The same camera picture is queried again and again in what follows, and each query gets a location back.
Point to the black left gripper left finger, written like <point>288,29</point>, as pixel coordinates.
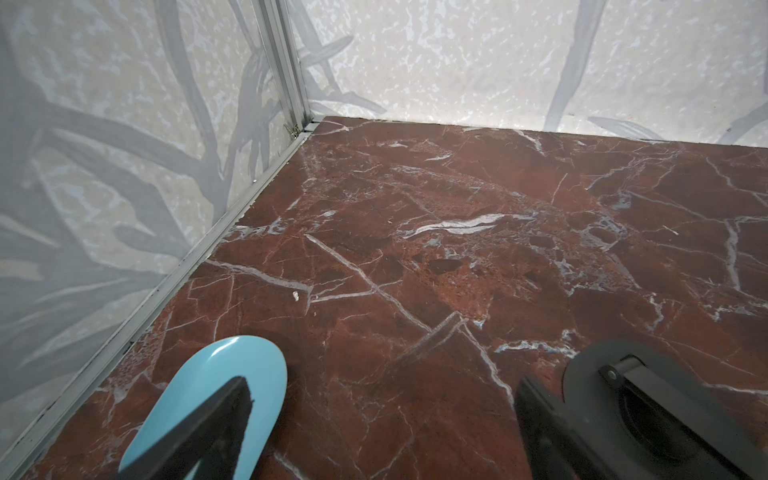
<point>206,444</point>

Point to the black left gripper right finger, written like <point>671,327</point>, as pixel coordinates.
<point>560,444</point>

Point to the dark grey phone stand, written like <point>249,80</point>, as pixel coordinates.
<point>659,415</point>

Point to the light blue silicone spatula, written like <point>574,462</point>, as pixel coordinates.
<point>256,359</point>

